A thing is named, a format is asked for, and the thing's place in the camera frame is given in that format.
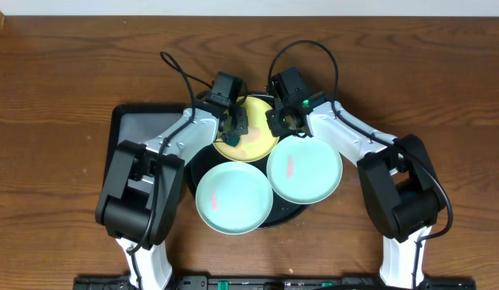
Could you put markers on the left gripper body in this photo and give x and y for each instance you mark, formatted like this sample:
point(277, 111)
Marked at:
point(240, 125)

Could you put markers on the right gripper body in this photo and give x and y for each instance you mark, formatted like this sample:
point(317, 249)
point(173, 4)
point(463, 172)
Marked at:
point(278, 122)

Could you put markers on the yellow plate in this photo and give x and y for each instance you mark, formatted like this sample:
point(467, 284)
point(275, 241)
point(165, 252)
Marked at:
point(258, 142)

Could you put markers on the green sponge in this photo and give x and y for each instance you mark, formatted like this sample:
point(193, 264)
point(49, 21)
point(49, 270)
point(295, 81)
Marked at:
point(233, 140)

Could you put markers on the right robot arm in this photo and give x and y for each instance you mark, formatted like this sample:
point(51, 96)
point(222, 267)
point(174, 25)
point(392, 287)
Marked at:
point(403, 196)

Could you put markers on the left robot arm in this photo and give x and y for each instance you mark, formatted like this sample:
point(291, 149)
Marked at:
point(148, 152)

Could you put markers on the black rectangular tray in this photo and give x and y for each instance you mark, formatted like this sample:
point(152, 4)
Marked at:
point(139, 122)

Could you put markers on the light green plate right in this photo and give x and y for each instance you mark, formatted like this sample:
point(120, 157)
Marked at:
point(304, 171)

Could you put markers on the light green plate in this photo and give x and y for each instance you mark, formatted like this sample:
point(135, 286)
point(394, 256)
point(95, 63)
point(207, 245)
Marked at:
point(234, 198)
point(304, 171)

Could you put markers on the light green plate front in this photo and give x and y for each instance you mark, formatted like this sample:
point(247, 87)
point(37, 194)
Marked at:
point(234, 198)

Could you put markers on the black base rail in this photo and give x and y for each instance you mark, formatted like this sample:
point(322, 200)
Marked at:
point(201, 282)

